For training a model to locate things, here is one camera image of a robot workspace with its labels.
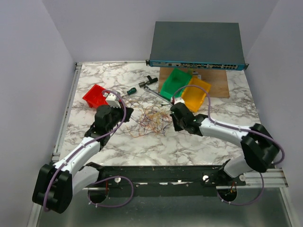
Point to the small silver wrench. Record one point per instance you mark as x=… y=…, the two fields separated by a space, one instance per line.
x=164 y=105

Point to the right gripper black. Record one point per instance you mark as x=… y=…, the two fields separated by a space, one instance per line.
x=176 y=126

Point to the red plastic bin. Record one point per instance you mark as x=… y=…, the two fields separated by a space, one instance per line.
x=94 y=97

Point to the silver ratchet wrench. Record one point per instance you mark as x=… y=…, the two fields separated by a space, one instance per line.
x=146 y=88

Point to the black T-handle tool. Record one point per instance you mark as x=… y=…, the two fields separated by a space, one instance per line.
x=148 y=82

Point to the wooden board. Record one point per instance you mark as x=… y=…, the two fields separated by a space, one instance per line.
x=217 y=79

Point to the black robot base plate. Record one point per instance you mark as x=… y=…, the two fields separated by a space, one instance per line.
x=160 y=181

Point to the green handled screwdriver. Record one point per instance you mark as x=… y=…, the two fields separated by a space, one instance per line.
x=131 y=91

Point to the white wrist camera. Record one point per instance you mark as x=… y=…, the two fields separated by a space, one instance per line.
x=112 y=100
x=175 y=100

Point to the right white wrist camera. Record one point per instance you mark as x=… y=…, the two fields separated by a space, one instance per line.
x=175 y=100

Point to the aluminium frame rail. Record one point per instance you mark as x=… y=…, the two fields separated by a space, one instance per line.
x=261 y=204

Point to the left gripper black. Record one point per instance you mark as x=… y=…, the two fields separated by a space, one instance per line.
x=129 y=111

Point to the yellow plastic bin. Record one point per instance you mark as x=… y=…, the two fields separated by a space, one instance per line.
x=193 y=96

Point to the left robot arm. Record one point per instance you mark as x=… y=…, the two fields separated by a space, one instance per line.
x=57 y=183

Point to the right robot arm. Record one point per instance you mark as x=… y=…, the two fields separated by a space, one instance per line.
x=258 y=147

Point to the blue network switch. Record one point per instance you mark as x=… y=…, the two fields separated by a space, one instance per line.
x=197 y=45

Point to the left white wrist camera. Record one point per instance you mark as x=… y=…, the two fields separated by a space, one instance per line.
x=112 y=100

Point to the green plastic bin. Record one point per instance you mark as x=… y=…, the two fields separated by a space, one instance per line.
x=171 y=80

